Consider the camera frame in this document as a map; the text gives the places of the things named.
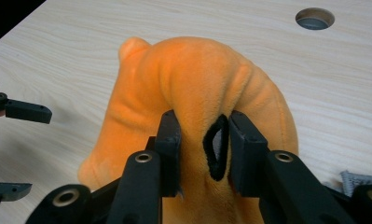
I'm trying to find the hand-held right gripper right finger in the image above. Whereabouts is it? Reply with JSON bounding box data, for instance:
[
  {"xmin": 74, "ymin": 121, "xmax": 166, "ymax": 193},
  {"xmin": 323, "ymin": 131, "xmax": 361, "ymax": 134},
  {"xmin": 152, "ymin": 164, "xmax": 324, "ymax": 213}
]
[{"xmin": 228, "ymin": 110, "xmax": 270, "ymax": 199}]

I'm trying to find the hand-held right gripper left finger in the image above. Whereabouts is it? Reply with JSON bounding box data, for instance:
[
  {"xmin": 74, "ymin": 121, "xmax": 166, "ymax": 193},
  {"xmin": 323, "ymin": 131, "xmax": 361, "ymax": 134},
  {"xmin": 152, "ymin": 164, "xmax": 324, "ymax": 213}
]
[{"xmin": 155, "ymin": 109, "xmax": 182, "ymax": 198}]

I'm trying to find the orange plush toy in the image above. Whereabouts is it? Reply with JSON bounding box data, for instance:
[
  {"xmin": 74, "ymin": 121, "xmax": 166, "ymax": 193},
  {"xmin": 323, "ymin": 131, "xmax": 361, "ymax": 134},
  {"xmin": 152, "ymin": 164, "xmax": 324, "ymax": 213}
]
[{"xmin": 77, "ymin": 35, "xmax": 299, "ymax": 224}]

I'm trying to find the grey cloth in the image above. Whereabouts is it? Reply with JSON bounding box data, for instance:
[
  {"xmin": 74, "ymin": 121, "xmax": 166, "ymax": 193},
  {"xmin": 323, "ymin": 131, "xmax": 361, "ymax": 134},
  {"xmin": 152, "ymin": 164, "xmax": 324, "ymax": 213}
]
[{"xmin": 324, "ymin": 170, "xmax": 372, "ymax": 198}]

